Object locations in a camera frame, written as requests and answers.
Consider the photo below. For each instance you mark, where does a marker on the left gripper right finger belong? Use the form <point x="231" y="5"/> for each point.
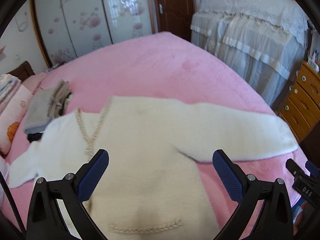
<point x="275" y="216"/>

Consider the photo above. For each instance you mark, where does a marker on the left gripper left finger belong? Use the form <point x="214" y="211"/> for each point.
<point x="45" y="220"/>

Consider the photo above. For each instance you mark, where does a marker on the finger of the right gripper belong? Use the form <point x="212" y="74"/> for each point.
<point x="293" y="168"/>
<point x="312" y="168"/>

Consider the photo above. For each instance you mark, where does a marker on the white fluffy cardigan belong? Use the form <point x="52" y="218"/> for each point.
<point x="151" y="188"/>

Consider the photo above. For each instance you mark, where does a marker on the right hand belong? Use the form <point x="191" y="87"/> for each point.
<point x="298" y="216"/>

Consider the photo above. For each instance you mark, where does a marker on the wooden drawer cabinet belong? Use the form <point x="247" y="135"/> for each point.
<point x="301" y="109"/>

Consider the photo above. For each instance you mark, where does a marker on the black folded garment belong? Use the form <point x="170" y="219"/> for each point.
<point x="34" y="137"/>

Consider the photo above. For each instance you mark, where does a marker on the white bottles on cabinet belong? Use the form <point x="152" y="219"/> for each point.
<point x="313" y="61"/>

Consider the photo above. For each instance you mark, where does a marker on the grey knitted folded sweater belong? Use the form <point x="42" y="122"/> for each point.
<point x="45" y="106"/>

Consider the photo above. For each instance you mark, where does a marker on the folded pink quilt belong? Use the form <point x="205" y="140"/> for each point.
<point x="15" y="99"/>

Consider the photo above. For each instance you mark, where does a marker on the lace covered furniture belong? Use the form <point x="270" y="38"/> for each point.
<point x="263" y="41"/>

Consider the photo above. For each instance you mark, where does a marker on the dark wooden headboard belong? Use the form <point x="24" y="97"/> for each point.
<point x="23" y="72"/>

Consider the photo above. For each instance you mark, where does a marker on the floral sliding wardrobe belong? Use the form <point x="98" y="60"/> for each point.
<point x="69" y="29"/>

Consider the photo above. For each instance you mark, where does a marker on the brown wooden door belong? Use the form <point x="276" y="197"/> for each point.
<point x="175" y="17"/>

